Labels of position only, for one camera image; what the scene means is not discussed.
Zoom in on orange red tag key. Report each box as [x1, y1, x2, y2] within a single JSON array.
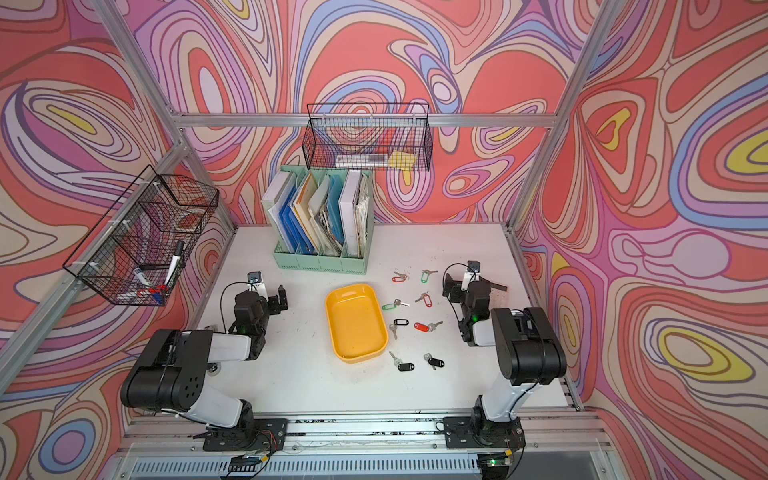
[[414, 321, 442, 332]]

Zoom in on black tag key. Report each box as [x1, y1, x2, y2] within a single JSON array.
[[388, 318, 410, 340], [423, 353, 445, 370], [389, 351, 415, 372]]

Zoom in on yellow storage tray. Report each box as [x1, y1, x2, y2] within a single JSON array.
[[325, 283, 389, 364]]

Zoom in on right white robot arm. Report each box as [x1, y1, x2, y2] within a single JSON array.
[[442, 271, 567, 452]]

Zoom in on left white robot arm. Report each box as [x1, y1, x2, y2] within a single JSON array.
[[120, 285, 288, 454]]

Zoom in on pink calculator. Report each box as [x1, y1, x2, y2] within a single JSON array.
[[487, 280, 508, 292]]

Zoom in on green file organizer rack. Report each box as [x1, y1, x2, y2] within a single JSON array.
[[261, 165, 377, 276]]

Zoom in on documents and folders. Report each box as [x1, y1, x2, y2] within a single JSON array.
[[262, 169, 372, 256]]

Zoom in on marker pen in basket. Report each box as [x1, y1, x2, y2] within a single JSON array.
[[163, 240, 185, 287]]

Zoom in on yellow sticky notes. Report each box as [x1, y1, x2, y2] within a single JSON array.
[[387, 150, 418, 171]]

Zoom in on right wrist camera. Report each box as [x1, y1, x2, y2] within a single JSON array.
[[461, 260, 481, 291]]

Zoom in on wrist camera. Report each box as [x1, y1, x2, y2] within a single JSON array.
[[461, 260, 481, 291], [247, 271, 269, 299]]

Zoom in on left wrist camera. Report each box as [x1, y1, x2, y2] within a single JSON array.
[[247, 271, 269, 299]]

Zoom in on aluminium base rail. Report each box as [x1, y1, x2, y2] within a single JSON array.
[[99, 410, 628, 479]]

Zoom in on black wire basket left wall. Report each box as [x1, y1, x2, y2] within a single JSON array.
[[63, 166, 219, 307]]

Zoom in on black wire basket wall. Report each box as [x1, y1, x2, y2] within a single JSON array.
[[63, 166, 219, 307], [302, 101, 434, 171]]

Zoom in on black wire basket back wall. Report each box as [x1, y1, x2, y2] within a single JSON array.
[[302, 101, 434, 171]]

